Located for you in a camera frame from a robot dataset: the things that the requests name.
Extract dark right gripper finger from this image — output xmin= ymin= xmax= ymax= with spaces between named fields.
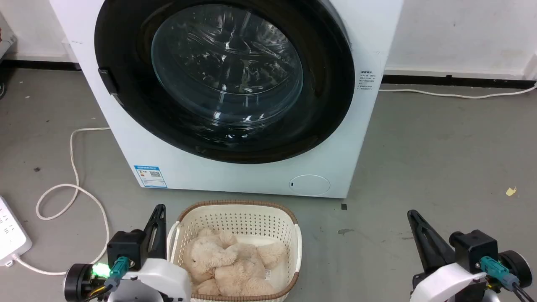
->
xmin=407 ymin=210 xmax=441 ymax=273
xmin=409 ymin=210 xmax=457 ymax=270

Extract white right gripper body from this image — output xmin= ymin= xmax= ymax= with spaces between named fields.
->
xmin=411 ymin=250 xmax=533 ymax=302

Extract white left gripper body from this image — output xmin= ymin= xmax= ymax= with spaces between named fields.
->
xmin=63 ymin=258 xmax=192 ymax=302

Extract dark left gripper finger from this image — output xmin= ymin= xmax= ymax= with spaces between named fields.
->
xmin=143 ymin=204 xmax=161 ymax=258
xmin=156 ymin=204 xmax=167 ymax=260

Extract white front-load washing machine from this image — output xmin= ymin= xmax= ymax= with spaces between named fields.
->
xmin=49 ymin=0 xmax=404 ymax=199

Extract black round washer door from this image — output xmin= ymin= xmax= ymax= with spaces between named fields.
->
xmin=94 ymin=0 xmax=356 ymax=164

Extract blue energy label sticker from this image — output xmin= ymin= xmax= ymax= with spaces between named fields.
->
xmin=134 ymin=165 xmax=168 ymax=189

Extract beige plush teddy bear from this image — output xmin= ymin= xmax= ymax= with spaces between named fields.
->
xmin=184 ymin=227 xmax=287 ymax=297

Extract cream perforated laundry basket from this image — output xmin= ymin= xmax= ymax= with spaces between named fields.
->
xmin=167 ymin=200 xmax=302 ymax=302

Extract round white filter cover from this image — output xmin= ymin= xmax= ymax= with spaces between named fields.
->
xmin=289 ymin=174 xmax=331 ymax=197

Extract white power strip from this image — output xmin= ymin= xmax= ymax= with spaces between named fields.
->
xmin=0 ymin=195 xmax=33 ymax=268

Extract small black text sticker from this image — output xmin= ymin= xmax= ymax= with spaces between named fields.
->
xmin=357 ymin=70 xmax=375 ymax=91

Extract teal-plug left gripper cable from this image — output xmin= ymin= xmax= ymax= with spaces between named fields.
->
xmin=84 ymin=256 xmax=131 ymax=302

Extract teal-plug gripper cable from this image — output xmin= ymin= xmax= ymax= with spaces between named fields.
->
xmin=84 ymin=256 xmax=131 ymax=302
xmin=480 ymin=256 xmax=537 ymax=302

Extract teal-plug right gripper cable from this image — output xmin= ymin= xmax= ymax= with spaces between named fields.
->
xmin=480 ymin=256 xmax=537 ymax=302

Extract white looped power cable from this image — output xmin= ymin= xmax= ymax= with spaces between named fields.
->
xmin=14 ymin=127 xmax=112 ymax=276

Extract thin white floor cable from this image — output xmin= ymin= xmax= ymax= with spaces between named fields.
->
xmin=378 ymin=82 xmax=537 ymax=100

